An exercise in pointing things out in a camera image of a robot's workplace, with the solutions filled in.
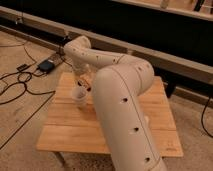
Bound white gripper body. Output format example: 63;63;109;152
74;70;91;88

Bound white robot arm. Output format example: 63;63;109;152
63;36;167;171

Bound white ceramic cup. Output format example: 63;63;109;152
72;87;87;108

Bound black power adapter box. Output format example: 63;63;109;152
38;60;55;73

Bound wooden table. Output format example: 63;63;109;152
37;72;183;157

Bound small black floor device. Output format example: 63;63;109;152
16;64;28;72

